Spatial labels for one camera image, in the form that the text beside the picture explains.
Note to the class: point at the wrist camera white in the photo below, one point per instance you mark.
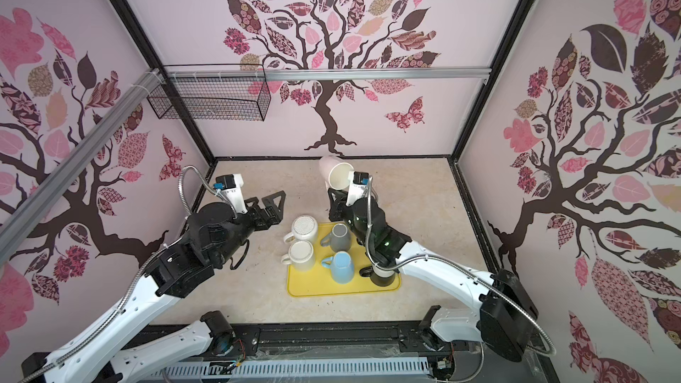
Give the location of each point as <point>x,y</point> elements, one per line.
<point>228,189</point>
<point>358,187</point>

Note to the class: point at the white mug red interior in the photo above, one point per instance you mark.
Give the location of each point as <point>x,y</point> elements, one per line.
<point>301,256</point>

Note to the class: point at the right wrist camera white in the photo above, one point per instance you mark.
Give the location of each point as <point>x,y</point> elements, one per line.
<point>358,187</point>

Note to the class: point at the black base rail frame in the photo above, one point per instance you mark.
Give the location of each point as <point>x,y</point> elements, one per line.
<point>448,361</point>

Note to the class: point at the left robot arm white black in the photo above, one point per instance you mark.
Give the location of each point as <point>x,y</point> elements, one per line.
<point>99,353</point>

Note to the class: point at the left aluminium rail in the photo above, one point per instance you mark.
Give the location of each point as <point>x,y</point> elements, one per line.
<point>19,225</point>

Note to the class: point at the black mug white base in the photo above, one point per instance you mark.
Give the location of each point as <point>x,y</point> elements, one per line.
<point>378,277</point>

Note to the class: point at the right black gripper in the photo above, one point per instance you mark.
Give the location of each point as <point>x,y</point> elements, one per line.
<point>340,207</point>

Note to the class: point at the aluminium rail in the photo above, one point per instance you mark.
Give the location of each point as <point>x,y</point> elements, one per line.
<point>19,225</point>
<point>292,75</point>

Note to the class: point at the white slotted cable duct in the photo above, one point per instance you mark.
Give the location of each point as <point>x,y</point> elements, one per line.
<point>279,370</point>

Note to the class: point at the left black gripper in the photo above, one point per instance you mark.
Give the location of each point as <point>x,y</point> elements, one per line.
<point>268,222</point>

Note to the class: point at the light blue mug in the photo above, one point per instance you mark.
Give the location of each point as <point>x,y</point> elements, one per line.
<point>341,266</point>

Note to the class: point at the yellow plastic tray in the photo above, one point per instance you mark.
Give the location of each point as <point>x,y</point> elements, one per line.
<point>318,281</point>

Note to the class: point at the black wire basket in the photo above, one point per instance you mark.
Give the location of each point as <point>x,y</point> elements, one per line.
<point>229,92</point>

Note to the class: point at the white ribbed-base mug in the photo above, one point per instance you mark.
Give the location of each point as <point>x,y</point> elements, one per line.
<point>303,228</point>

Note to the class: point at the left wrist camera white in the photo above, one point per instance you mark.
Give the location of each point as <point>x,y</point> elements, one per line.
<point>228,189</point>

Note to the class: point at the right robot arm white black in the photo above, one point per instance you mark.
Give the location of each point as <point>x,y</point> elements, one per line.
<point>499,312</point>

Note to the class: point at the back aluminium rail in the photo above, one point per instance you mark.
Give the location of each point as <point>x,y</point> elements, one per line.
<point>292,75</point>

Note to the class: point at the grey mug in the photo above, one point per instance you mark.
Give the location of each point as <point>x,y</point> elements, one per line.
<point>339,239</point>

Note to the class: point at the pale pink mug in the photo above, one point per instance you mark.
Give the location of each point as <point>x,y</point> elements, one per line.
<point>336,172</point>

